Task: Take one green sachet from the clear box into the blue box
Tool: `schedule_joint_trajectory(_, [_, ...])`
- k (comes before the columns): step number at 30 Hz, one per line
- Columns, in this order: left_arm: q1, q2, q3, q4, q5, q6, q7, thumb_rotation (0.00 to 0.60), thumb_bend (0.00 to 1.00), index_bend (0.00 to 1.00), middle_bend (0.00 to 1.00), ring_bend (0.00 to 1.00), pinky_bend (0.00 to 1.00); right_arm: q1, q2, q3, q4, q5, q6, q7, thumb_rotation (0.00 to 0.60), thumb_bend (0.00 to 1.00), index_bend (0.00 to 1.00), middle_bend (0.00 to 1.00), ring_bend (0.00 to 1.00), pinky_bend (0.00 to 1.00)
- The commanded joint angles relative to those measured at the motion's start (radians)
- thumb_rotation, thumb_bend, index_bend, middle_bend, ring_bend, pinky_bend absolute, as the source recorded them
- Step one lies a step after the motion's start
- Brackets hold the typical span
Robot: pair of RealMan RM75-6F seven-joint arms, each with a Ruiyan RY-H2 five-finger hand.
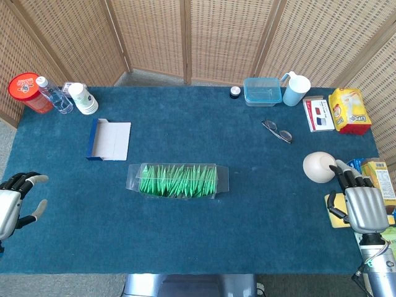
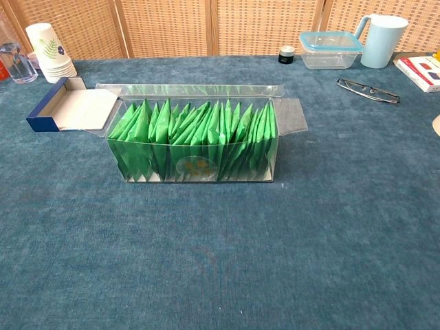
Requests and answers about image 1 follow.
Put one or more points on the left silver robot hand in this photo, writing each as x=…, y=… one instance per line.
x=9, y=201

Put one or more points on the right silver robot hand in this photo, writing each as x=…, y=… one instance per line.
x=366, y=207

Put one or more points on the clear box of green packets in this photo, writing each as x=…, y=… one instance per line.
x=224, y=181

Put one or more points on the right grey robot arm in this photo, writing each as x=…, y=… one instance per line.
x=382, y=278

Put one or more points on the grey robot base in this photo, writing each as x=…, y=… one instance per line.
x=191, y=286

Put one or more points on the yellow green carton box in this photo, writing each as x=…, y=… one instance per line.
x=383, y=179

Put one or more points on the yellow snack bag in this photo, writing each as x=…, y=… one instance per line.
x=349, y=108

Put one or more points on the white red blue box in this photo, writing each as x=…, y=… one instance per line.
x=318, y=116

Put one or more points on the row of green tea bags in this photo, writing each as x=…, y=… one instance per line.
x=176, y=182

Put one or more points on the yellow sponge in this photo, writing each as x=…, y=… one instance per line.
x=340, y=201

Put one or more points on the blue snack pack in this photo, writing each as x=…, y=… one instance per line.
x=355, y=164

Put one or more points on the beige upturned bowl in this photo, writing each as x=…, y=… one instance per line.
x=317, y=168

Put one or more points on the black rimmed eyeglasses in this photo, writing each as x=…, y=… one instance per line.
x=284, y=134

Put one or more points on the clear plastic water bottle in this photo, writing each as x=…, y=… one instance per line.
x=58, y=99

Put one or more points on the red lidded plastic jar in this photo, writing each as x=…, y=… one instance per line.
x=23, y=88

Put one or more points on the blue white cardboard tray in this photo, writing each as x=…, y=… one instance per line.
x=116, y=142

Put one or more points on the stack of white paper cups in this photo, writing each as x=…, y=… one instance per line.
x=83, y=100

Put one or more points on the small printed card pack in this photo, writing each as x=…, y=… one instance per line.
x=66, y=88

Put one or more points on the light blue plastic pitcher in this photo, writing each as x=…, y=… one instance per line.
x=294, y=92

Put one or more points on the clear container blue lid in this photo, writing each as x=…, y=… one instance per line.
x=263, y=91

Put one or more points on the small black jar silver lid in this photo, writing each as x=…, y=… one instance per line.
x=235, y=92

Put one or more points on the blue carpet table cover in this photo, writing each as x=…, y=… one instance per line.
x=185, y=232

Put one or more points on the woven rattan folding screen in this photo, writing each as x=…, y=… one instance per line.
x=229, y=37

